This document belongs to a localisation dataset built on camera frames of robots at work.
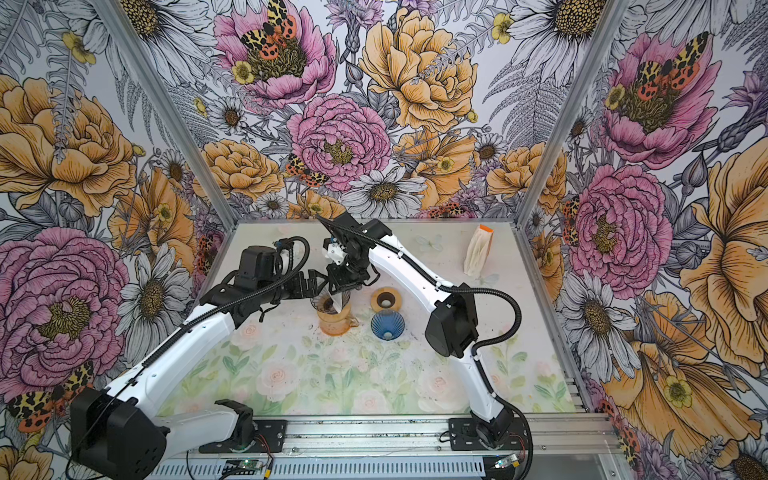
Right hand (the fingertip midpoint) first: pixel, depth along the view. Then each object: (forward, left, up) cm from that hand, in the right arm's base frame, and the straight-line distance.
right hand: (338, 297), depth 80 cm
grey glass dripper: (+2, +5, -7) cm, 9 cm away
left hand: (+2, +7, +1) cm, 7 cm away
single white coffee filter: (-2, 0, +3) cm, 3 cm away
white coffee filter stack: (+23, -44, -10) cm, 50 cm away
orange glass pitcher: (-1, +2, -16) cm, 16 cm away
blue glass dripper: (-1, -12, -14) cm, 19 cm away
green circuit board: (-34, +22, -17) cm, 44 cm away
